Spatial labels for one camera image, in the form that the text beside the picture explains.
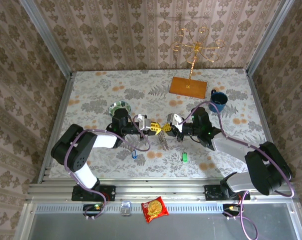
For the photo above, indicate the blue key tag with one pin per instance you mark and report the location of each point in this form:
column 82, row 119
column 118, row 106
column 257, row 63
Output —
column 134, row 155

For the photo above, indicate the green key tag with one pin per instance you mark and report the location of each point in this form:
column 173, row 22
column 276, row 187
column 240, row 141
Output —
column 184, row 157

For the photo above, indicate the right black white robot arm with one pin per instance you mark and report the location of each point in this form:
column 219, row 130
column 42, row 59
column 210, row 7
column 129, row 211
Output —
column 266, row 170

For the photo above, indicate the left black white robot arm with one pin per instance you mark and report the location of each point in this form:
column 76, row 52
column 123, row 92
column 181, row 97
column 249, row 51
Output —
column 75, row 155

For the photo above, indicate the leaf pattern bowl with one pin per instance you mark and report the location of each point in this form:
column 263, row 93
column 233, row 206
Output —
column 118, row 105

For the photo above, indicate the blue mug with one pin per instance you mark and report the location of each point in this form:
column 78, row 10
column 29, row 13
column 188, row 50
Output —
column 217, row 105

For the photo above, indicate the floral table mat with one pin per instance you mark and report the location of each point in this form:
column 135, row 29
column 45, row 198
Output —
column 150, row 95

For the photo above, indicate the gold stand with wooden base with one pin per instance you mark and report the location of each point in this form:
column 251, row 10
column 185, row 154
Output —
column 188, row 87

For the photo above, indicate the red snack packet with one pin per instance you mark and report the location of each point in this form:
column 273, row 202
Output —
column 154, row 209

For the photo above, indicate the small silver metal clip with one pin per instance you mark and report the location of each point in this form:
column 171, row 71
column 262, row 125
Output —
column 125, row 208

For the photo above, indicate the right small controller board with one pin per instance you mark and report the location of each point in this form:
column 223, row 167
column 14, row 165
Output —
column 231, row 208

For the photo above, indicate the small controller board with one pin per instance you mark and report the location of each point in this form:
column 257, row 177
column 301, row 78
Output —
column 92, row 207
column 231, row 208

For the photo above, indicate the left small controller board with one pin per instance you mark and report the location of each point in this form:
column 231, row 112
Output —
column 92, row 207

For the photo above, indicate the aluminium frame rail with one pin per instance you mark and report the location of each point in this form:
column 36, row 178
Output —
column 160, row 190

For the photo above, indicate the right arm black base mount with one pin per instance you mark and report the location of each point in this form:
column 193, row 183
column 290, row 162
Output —
column 213, row 192

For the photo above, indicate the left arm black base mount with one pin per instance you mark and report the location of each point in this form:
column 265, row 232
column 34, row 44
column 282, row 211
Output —
column 108, row 192

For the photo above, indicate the aluminium corner post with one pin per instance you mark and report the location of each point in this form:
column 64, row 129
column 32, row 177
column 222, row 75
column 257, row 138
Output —
column 271, row 35
column 45, row 37

